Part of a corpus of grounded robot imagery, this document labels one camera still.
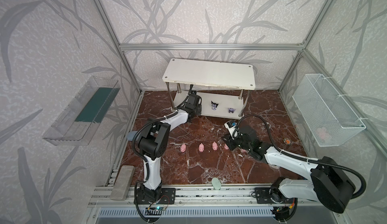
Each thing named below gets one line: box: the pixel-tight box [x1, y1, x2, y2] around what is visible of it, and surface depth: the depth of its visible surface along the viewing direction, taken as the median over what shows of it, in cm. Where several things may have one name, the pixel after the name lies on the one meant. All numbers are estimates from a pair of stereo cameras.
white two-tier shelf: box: [162, 58, 256, 120], surface depth 88 cm
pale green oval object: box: [211, 177, 222, 191], surface depth 77 cm
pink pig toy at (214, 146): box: [212, 141, 219, 151], surface depth 91 cm
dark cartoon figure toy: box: [210, 100, 219, 111], surface depth 100 cm
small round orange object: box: [283, 137, 292, 146], surface depth 95 cm
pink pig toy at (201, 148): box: [198, 142, 205, 153], surface depth 90 cm
